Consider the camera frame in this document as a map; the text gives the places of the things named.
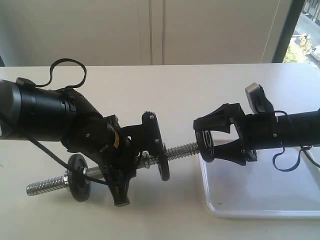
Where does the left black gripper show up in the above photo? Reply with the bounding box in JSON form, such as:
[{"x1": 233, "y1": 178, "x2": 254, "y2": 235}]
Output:
[{"x1": 61, "y1": 89, "x2": 144, "y2": 207}]

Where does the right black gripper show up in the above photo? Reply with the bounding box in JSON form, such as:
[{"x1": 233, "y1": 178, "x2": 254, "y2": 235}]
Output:
[{"x1": 193, "y1": 103, "x2": 283, "y2": 166}]

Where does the black weight plate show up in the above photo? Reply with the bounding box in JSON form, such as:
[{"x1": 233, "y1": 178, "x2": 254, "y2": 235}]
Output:
[
  {"x1": 67, "y1": 153, "x2": 91, "y2": 202},
  {"x1": 157, "y1": 155, "x2": 170, "y2": 182},
  {"x1": 195, "y1": 130, "x2": 215, "y2": 163}
]

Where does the chrome threaded dumbbell bar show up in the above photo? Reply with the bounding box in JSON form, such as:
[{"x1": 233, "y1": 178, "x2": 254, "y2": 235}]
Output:
[{"x1": 26, "y1": 142, "x2": 199, "y2": 196}]

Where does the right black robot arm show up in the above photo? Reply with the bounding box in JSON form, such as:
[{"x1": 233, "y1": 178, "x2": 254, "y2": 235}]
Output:
[{"x1": 193, "y1": 103, "x2": 320, "y2": 166}]

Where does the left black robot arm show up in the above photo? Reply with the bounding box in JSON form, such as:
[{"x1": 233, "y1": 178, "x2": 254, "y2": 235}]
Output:
[{"x1": 0, "y1": 79, "x2": 145, "y2": 207}]

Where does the chrome collar nut right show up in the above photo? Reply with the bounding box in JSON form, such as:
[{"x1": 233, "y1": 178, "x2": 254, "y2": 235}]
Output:
[{"x1": 142, "y1": 152, "x2": 151, "y2": 169}]

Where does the chrome collar nut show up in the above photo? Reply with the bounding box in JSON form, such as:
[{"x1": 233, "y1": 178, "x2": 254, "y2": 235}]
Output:
[
  {"x1": 142, "y1": 152, "x2": 151, "y2": 169},
  {"x1": 62, "y1": 171, "x2": 70, "y2": 192}
]

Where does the chrome collar nut left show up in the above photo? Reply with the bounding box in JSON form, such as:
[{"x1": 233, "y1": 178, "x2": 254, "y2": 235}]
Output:
[{"x1": 62, "y1": 171, "x2": 70, "y2": 192}]

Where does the white plastic tray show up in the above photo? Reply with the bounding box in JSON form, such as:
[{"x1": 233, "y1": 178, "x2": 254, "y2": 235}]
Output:
[{"x1": 198, "y1": 147, "x2": 320, "y2": 219}]

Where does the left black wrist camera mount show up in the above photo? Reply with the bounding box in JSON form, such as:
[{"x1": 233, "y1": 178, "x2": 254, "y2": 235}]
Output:
[{"x1": 120, "y1": 111, "x2": 164, "y2": 157}]

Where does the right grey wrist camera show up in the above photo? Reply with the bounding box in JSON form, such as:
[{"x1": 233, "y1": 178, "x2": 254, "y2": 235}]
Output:
[{"x1": 245, "y1": 82, "x2": 274, "y2": 114}]

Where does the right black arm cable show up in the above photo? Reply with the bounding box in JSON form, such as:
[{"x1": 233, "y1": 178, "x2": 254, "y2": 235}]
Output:
[{"x1": 271, "y1": 144, "x2": 320, "y2": 173}]

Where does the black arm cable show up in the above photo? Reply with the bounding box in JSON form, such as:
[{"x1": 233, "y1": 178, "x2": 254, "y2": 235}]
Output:
[
  {"x1": 271, "y1": 144, "x2": 320, "y2": 173},
  {"x1": 16, "y1": 58, "x2": 111, "y2": 187}
]

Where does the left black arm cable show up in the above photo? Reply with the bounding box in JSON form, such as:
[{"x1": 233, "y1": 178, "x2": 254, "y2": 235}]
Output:
[{"x1": 16, "y1": 58, "x2": 111, "y2": 187}]

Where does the black window frame post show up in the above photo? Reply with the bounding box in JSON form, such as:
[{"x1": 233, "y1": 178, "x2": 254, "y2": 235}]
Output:
[{"x1": 271, "y1": 0, "x2": 305, "y2": 63}]

